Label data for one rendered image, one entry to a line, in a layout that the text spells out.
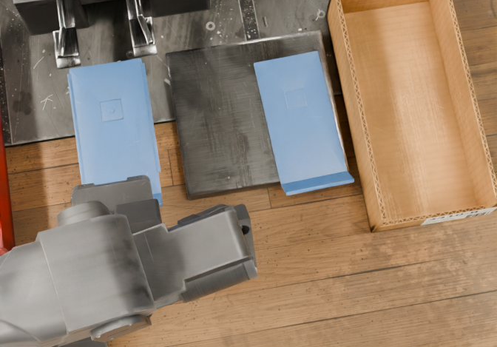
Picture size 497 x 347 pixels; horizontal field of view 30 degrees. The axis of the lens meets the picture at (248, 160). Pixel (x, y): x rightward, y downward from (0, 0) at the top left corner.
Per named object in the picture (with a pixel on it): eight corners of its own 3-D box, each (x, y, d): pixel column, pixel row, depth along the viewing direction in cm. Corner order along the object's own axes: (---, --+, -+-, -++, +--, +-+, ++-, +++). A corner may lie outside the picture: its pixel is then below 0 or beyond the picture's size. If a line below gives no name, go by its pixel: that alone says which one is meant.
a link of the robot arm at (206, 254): (227, 190, 73) (213, 154, 61) (264, 294, 71) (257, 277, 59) (88, 240, 73) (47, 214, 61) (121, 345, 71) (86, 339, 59)
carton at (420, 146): (370, 234, 98) (381, 220, 90) (325, 17, 104) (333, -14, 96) (487, 215, 99) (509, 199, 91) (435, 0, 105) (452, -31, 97)
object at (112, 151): (89, 223, 87) (86, 218, 84) (69, 70, 90) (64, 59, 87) (164, 211, 87) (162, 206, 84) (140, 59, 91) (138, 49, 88)
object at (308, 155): (285, 201, 95) (286, 195, 93) (253, 63, 99) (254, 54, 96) (350, 188, 96) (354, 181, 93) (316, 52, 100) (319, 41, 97)
